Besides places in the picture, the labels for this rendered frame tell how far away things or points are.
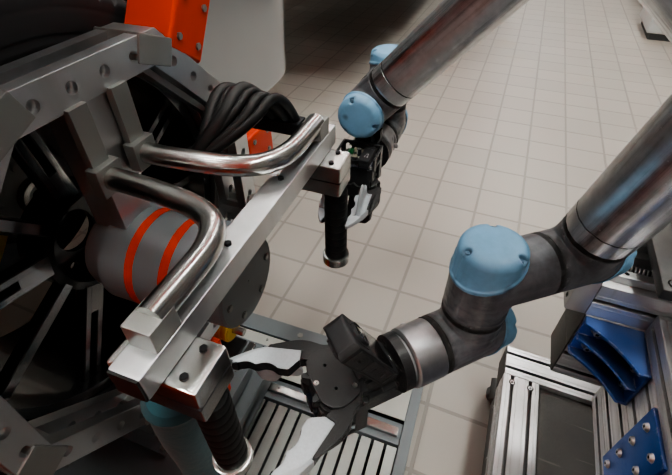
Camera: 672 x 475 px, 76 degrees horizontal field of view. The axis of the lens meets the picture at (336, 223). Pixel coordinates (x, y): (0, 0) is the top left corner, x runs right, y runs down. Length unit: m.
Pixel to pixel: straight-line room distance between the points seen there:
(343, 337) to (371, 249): 1.42
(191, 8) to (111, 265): 0.34
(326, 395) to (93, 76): 0.41
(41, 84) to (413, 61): 0.45
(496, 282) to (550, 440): 0.83
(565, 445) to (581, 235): 0.82
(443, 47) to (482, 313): 0.36
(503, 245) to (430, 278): 1.28
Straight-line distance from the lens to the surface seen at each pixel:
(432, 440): 1.40
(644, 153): 0.45
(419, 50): 0.66
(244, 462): 0.55
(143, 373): 0.37
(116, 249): 0.60
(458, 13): 0.63
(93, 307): 0.76
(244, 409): 1.27
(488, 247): 0.47
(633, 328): 0.87
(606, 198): 0.48
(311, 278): 1.71
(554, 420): 1.29
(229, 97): 0.58
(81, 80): 0.52
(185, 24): 0.63
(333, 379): 0.50
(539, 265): 0.51
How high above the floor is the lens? 1.27
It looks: 41 degrees down
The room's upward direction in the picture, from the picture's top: straight up
